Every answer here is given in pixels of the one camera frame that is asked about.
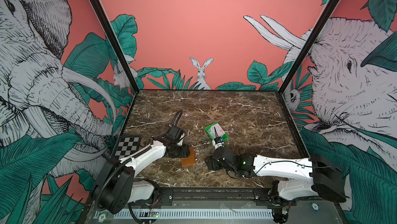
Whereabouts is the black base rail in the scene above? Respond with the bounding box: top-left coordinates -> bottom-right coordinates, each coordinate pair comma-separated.
132,187 -> 294,206

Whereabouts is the left black frame post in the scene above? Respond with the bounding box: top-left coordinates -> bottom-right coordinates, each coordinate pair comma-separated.
89,0 -> 140,94

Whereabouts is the white slotted cable duct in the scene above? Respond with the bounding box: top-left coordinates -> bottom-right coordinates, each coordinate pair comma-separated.
105,208 -> 274,220

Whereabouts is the green plastic tray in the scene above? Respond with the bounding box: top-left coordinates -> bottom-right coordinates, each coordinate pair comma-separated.
205,122 -> 228,141

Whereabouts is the stack of credit cards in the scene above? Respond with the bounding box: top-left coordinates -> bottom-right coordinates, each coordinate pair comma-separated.
209,123 -> 225,139

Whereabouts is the brown leather card holder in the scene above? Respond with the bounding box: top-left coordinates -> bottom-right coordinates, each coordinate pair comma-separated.
181,147 -> 196,168

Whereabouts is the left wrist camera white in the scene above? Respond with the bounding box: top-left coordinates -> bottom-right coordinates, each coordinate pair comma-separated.
164,125 -> 186,146

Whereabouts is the left camera black cable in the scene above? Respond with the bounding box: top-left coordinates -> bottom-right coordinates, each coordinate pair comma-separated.
170,110 -> 184,128

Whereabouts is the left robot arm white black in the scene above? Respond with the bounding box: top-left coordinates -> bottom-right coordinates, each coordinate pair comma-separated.
91,134 -> 190,214

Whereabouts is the right black frame post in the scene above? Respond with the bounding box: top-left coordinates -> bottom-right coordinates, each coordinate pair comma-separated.
278,0 -> 340,95

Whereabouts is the black white checkerboard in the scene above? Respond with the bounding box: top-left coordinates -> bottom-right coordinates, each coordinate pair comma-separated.
114,135 -> 141,159

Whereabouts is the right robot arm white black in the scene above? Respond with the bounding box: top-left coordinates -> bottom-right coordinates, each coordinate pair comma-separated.
205,146 -> 347,203

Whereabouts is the black frame post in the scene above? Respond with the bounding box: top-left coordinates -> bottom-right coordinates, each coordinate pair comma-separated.
89,0 -> 140,94
278,0 -> 340,95

